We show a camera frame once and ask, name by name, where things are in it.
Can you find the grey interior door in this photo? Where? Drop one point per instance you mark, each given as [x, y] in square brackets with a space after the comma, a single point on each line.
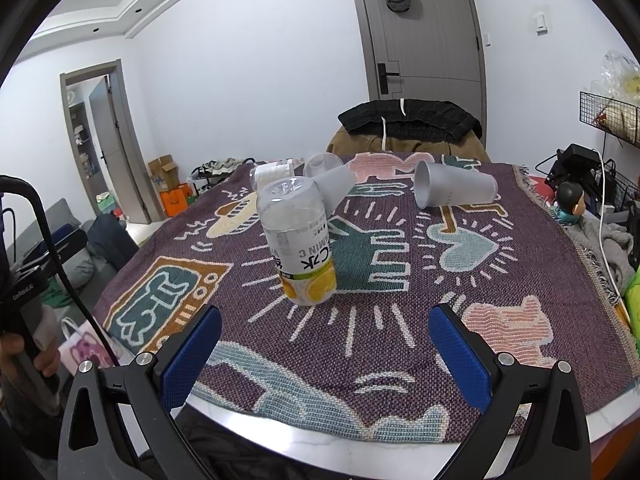
[112, 150]

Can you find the dark blue bag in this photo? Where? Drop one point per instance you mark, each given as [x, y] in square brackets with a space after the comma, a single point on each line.
[112, 240]

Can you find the grey cloth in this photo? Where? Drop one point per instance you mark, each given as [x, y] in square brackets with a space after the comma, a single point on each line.
[592, 250]

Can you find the doll figure with black hair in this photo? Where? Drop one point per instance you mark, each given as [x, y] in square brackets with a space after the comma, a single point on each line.
[570, 200]

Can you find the orange box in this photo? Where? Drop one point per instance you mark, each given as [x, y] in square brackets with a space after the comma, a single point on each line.
[175, 201]

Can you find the brown jacket on chair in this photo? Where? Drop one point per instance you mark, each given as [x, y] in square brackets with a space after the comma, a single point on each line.
[350, 142]

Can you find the pink paper bag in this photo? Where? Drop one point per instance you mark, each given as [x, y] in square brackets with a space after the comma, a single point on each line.
[87, 347]

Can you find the white wall switch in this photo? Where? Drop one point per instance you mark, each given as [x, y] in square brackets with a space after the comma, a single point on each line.
[539, 20]

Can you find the printed woven blanket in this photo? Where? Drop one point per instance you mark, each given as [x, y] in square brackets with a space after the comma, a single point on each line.
[400, 285]

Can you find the green packet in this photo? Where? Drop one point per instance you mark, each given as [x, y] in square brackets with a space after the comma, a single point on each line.
[632, 300]

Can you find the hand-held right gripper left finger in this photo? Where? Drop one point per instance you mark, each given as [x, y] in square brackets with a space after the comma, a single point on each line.
[192, 355]

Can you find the grey sofa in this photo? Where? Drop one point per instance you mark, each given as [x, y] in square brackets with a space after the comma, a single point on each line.
[70, 260]

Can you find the clear bottle with yellow label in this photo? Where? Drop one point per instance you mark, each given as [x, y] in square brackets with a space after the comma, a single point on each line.
[300, 240]

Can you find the black electronic device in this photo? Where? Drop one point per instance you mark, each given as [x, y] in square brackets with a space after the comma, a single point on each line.
[575, 160]

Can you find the person's left hand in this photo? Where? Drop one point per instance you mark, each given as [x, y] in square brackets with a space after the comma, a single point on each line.
[48, 360]

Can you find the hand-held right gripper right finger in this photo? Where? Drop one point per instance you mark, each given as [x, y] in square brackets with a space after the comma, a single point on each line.
[460, 360]

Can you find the brown cardboard box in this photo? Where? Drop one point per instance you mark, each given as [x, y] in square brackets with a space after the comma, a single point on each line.
[162, 172]

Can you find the black side stand with clutter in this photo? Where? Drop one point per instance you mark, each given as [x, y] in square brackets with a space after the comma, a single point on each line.
[217, 170]

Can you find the clear plastic bag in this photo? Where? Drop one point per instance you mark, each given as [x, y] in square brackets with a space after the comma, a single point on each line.
[617, 80]

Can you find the frosted plastic cup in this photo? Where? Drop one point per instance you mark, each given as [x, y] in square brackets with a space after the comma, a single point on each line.
[336, 185]
[465, 185]

